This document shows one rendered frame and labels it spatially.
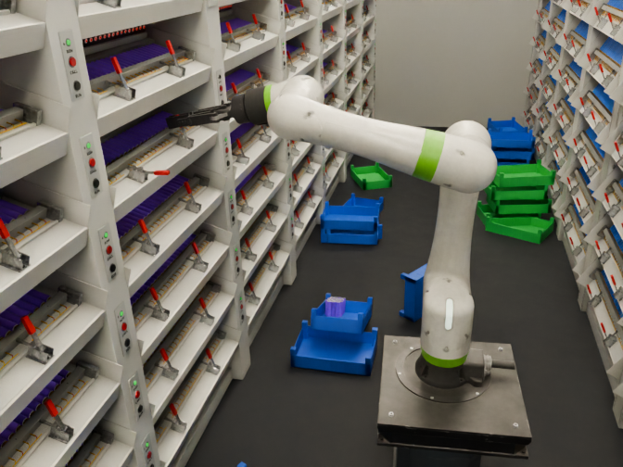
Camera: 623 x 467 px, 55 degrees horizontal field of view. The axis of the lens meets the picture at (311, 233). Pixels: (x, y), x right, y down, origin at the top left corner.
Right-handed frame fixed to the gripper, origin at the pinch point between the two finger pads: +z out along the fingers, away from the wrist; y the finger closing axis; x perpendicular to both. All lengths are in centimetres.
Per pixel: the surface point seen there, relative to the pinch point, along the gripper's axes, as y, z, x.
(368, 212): 156, -11, -95
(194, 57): 16.6, -1.2, 13.7
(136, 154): -19.4, 3.8, -2.7
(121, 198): -37.6, -0.7, -7.8
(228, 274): 18, 10, -56
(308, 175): 137, 12, -63
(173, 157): -9.6, 0.0, -7.5
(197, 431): -13, 20, -95
